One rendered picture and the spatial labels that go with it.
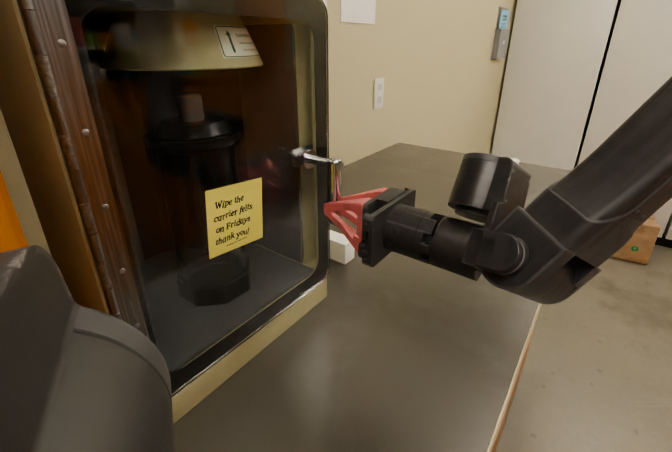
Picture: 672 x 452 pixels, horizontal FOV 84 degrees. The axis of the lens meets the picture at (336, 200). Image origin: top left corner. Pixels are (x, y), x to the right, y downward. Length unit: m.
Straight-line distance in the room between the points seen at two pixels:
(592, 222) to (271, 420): 0.39
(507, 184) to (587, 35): 2.84
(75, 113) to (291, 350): 0.40
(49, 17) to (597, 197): 0.41
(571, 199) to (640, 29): 2.88
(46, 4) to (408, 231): 0.35
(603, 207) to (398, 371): 0.33
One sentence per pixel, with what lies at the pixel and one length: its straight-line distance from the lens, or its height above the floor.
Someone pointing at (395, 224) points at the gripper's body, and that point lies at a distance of 0.42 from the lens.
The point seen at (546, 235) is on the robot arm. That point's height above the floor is 1.20.
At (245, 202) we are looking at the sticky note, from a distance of 0.43.
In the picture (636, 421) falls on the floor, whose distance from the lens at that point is 2.02.
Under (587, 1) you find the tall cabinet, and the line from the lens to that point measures 3.23.
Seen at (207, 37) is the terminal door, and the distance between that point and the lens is 0.38.
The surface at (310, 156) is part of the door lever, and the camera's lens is 0.49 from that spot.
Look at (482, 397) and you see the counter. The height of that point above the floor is 0.94.
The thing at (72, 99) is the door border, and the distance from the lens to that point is 0.33.
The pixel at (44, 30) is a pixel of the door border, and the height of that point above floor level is 1.35.
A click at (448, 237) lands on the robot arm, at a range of 0.40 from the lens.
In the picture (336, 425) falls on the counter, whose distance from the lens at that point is 0.49.
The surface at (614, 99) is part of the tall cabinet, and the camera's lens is 3.22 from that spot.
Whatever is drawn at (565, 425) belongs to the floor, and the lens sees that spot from 1.87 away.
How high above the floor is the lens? 1.34
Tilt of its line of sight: 23 degrees down
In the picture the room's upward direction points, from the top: straight up
